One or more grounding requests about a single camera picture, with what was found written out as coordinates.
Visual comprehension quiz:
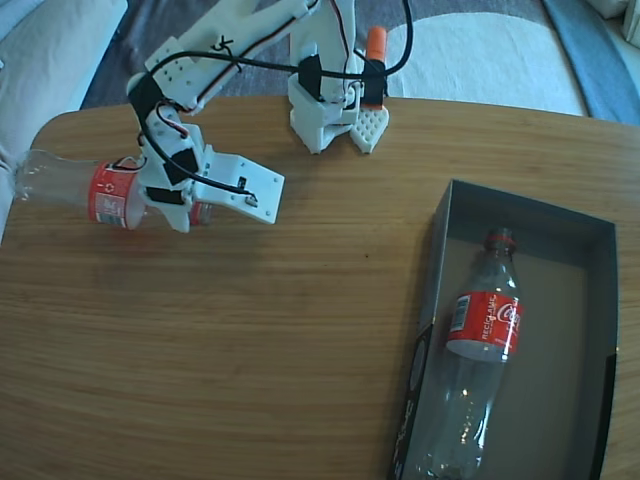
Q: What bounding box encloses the clear bottle red printed label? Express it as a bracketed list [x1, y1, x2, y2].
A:
[12, 148, 214, 231]

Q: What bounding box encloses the clear bottle Coca-Cola script label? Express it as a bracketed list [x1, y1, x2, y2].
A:
[414, 227, 525, 479]

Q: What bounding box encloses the grey cardboard box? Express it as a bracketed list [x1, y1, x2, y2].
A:
[387, 177, 620, 480]

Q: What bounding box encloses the white sofa cushion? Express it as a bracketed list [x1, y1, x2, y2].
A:
[0, 0, 129, 251]

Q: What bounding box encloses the orange black table clamp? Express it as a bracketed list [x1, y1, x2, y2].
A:
[360, 25, 391, 111]

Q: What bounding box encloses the white rug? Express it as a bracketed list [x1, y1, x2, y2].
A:
[387, 12, 586, 117]

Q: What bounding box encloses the blue cloth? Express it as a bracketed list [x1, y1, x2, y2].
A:
[542, 0, 640, 124]

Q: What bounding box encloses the flat white camera mount plate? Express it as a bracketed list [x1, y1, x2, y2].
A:
[192, 148, 286, 225]

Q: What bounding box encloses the black cable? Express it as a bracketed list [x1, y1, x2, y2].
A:
[138, 0, 416, 206]

